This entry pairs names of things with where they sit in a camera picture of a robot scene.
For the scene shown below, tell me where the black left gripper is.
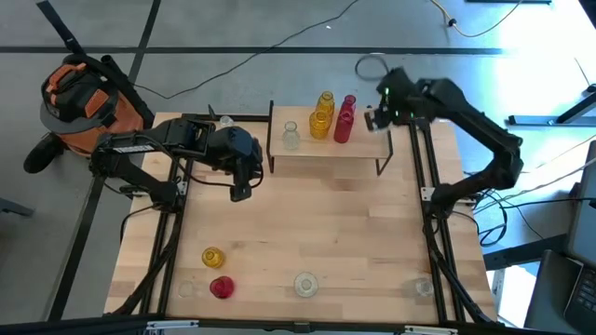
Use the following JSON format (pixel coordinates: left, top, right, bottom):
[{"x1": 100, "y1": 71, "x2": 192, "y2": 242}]
[{"x1": 223, "y1": 139, "x2": 265, "y2": 203}]

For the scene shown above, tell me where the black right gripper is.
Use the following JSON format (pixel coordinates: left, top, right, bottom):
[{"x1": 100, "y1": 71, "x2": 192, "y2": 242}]
[{"x1": 364, "y1": 67, "x2": 420, "y2": 134}]

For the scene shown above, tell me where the red square glass vase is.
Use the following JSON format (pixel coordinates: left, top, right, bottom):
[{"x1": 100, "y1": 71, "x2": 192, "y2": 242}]
[{"x1": 339, "y1": 94, "x2": 358, "y2": 117}]

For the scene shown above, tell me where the red tall glass vase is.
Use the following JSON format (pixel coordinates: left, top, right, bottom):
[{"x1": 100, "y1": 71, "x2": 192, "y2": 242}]
[{"x1": 332, "y1": 111, "x2": 355, "y2": 144}]

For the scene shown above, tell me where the yellow tall bottle vase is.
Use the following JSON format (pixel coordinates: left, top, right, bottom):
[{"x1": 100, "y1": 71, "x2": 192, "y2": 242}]
[{"x1": 317, "y1": 90, "x2": 336, "y2": 116}]

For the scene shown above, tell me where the yellow wide ribbed vase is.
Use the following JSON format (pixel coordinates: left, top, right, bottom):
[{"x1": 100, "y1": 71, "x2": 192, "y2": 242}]
[{"x1": 308, "y1": 110, "x2": 332, "y2": 141}]

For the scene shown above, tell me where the yellow small ribbed vase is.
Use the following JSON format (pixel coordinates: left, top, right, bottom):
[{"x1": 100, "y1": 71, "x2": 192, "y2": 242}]
[{"x1": 201, "y1": 246, "x2": 226, "y2": 270}]

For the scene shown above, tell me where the red round glass vase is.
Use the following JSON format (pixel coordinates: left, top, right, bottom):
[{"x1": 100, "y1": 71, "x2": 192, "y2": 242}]
[{"x1": 209, "y1": 275, "x2": 236, "y2": 301}]

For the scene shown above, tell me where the clear small glass vase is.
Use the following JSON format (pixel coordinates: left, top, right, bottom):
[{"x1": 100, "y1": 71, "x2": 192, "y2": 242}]
[{"x1": 176, "y1": 278, "x2": 201, "y2": 300}]

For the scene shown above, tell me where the clear wide round glass vase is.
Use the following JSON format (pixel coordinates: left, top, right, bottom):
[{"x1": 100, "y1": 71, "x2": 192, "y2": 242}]
[{"x1": 292, "y1": 271, "x2": 320, "y2": 299}]

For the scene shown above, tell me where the clear textured glass vase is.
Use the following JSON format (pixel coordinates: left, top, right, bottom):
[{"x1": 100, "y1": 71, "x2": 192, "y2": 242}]
[{"x1": 412, "y1": 276, "x2": 436, "y2": 299}]

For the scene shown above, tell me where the wooden shelf with black legs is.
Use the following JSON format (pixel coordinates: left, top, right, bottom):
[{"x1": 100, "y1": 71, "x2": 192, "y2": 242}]
[{"x1": 265, "y1": 100, "x2": 395, "y2": 177}]

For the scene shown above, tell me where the clear bulbous glass bottle vase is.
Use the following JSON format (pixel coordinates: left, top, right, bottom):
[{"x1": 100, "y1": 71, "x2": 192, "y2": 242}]
[{"x1": 281, "y1": 120, "x2": 301, "y2": 151}]

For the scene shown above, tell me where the black desk foot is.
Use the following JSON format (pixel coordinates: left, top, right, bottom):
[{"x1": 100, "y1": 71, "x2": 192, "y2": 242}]
[{"x1": 507, "y1": 83, "x2": 596, "y2": 127}]

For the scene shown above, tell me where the black floor tape strip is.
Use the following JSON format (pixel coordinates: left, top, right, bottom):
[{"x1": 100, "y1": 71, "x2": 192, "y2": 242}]
[{"x1": 46, "y1": 0, "x2": 163, "y2": 322}]

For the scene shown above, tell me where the black desk beam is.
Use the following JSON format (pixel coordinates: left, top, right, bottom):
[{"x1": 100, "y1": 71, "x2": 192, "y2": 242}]
[{"x1": 481, "y1": 232, "x2": 567, "y2": 271}]

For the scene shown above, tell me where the grey chair leg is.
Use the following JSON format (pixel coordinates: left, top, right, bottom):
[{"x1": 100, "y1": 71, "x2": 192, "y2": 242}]
[{"x1": 0, "y1": 197, "x2": 34, "y2": 219}]

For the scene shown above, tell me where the grey monitor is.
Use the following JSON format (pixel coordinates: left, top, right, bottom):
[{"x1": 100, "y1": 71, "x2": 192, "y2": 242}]
[{"x1": 565, "y1": 139, "x2": 596, "y2": 269}]

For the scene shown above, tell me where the black keyboard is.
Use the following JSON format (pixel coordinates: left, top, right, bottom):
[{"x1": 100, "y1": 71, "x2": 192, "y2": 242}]
[{"x1": 562, "y1": 264, "x2": 596, "y2": 335}]

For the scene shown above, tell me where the yellow extension cable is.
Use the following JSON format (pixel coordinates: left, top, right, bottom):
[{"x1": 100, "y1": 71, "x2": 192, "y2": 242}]
[{"x1": 428, "y1": 0, "x2": 525, "y2": 39}]

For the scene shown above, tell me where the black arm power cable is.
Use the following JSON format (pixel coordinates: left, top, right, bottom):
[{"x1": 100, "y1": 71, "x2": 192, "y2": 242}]
[{"x1": 119, "y1": 203, "x2": 162, "y2": 244}]

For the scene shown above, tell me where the thin black floor cable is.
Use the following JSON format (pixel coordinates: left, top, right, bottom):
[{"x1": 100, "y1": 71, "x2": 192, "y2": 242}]
[{"x1": 132, "y1": 0, "x2": 362, "y2": 101}]

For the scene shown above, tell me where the silver frame bracket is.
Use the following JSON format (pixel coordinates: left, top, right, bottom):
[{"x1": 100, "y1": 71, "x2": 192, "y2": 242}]
[
  {"x1": 403, "y1": 325, "x2": 457, "y2": 335},
  {"x1": 146, "y1": 319, "x2": 199, "y2": 330}
]

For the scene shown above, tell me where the black cable bundle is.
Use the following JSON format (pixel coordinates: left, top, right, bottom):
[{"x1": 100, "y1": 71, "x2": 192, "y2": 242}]
[{"x1": 458, "y1": 183, "x2": 596, "y2": 248}]

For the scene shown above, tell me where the black aluminium table frame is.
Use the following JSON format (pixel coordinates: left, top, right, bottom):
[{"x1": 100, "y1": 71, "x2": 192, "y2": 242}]
[{"x1": 104, "y1": 111, "x2": 499, "y2": 327}]

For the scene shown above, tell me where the white cable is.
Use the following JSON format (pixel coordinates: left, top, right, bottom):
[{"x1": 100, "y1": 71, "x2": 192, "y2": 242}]
[{"x1": 511, "y1": 134, "x2": 596, "y2": 201}]

